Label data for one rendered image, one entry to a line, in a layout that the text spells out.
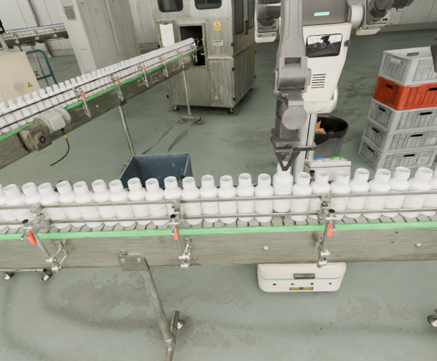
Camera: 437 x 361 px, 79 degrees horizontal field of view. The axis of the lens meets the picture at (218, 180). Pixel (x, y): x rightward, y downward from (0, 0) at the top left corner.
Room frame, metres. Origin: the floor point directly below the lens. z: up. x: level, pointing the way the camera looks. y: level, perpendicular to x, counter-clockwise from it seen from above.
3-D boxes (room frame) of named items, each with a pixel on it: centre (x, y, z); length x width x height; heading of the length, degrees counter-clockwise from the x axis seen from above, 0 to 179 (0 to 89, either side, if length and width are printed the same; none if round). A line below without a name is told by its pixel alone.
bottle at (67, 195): (0.71, 0.50, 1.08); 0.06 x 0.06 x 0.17
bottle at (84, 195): (0.70, 0.44, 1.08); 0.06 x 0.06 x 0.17
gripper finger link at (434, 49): (0.79, -0.68, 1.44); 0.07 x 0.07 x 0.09; 86
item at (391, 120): (2.48, -1.96, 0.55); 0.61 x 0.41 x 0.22; 93
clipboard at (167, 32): (4.63, 0.60, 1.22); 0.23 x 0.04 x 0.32; 68
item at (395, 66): (2.48, -1.96, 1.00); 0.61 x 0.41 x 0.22; 93
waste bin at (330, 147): (2.19, -0.95, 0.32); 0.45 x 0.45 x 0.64
